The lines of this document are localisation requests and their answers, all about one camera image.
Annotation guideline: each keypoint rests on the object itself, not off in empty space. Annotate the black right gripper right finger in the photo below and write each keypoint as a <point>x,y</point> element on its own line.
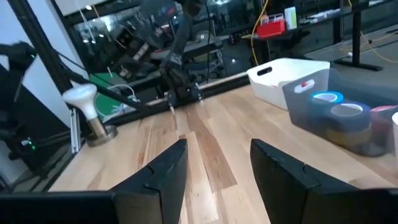
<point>283,186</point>

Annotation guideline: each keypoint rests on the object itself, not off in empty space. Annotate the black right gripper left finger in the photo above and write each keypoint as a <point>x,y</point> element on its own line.
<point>155,193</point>

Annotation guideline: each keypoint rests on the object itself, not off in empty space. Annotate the yellow tape roll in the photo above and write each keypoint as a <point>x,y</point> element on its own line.
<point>348,138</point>

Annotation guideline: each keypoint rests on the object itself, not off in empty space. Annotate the teal tape roll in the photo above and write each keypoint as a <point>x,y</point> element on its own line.
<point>317,109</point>

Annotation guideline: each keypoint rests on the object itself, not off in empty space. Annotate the dark blue tape roll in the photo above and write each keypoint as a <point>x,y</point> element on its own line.
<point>348,119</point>

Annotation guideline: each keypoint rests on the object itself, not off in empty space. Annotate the pink tape roll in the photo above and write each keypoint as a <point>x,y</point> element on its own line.
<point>384,124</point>

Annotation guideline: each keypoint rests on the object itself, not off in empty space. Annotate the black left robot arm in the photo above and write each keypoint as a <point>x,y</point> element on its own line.
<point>178,84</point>

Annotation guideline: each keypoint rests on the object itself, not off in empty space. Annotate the grey translucent plastic bin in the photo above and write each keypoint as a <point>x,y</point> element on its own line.
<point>298,115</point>

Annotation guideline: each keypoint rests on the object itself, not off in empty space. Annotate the green board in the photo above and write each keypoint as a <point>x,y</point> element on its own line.
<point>104,105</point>

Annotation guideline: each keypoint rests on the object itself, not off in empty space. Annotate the black electronics box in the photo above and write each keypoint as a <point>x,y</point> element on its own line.
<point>31,118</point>

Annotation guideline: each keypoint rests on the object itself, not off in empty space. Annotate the red storage bin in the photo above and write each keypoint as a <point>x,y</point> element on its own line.
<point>271,28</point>

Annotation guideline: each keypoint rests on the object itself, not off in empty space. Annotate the black floor stand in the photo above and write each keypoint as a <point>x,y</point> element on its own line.
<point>356,37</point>

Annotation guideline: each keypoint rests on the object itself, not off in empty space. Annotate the black diagonal support beam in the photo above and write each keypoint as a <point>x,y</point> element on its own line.
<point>40,46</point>

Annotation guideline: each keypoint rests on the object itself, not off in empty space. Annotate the black aluminium table frame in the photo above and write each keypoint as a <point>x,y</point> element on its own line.
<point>224,87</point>

